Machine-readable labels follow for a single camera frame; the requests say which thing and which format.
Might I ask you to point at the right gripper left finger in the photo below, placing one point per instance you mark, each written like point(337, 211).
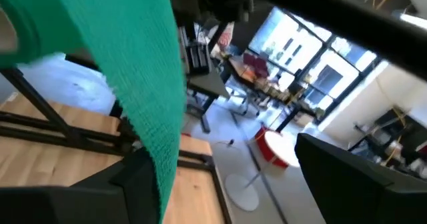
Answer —
point(66, 207)

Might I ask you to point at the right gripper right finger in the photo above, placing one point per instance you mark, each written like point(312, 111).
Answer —
point(367, 197)

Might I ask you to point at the green elastic bandage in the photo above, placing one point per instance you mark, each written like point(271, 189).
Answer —
point(133, 67)

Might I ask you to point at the dark grey desk panel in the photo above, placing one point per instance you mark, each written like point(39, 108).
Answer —
point(207, 84)

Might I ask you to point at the white red patterned object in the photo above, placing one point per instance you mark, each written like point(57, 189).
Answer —
point(226, 35)

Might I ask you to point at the cluttered wooden table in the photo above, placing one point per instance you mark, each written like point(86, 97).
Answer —
point(247, 72)

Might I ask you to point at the maroon cloth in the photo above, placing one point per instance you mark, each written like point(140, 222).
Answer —
point(257, 65)

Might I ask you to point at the black cluttered shelf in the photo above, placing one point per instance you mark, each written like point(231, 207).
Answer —
point(393, 140)

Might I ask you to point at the large window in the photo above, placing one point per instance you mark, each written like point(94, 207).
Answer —
point(293, 44)

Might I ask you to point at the white floor lamp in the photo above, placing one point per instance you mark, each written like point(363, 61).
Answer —
point(280, 147)

